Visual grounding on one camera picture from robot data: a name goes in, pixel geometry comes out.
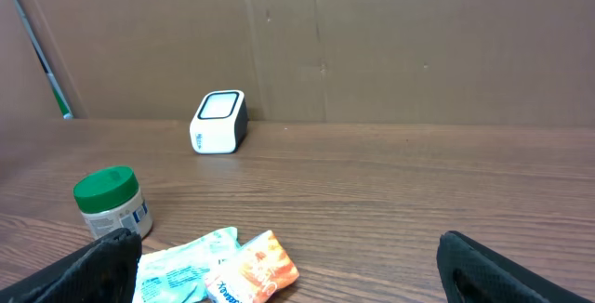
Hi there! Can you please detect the white barcode scanner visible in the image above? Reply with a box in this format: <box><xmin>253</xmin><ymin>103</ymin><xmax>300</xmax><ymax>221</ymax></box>
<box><xmin>189</xmin><ymin>90</ymin><xmax>249</xmax><ymax>154</ymax></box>

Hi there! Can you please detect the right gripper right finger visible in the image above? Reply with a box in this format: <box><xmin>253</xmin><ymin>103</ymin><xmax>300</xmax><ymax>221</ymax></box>
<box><xmin>436</xmin><ymin>231</ymin><xmax>588</xmax><ymax>303</ymax></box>

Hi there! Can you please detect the orange snack packet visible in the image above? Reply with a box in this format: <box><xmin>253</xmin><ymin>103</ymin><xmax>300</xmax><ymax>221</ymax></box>
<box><xmin>205</xmin><ymin>231</ymin><xmax>299</xmax><ymax>303</ymax></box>

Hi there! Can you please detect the green lid jar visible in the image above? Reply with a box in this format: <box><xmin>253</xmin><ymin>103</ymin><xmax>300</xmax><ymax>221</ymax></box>
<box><xmin>73</xmin><ymin>165</ymin><xmax>153</xmax><ymax>239</ymax></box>

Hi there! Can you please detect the cardboard back wall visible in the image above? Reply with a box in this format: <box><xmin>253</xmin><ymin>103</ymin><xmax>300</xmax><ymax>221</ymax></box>
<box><xmin>8</xmin><ymin>0</ymin><xmax>594</xmax><ymax>127</ymax></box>

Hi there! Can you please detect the teal tissue packet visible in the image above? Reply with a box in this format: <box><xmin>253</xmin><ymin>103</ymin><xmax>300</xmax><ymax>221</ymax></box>
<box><xmin>132</xmin><ymin>227</ymin><xmax>240</xmax><ymax>303</ymax></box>

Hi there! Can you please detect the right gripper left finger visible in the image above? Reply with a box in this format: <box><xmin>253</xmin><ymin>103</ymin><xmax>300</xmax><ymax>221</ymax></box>
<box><xmin>1</xmin><ymin>228</ymin><xmax>142</xmax><ymax>303</ymax></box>

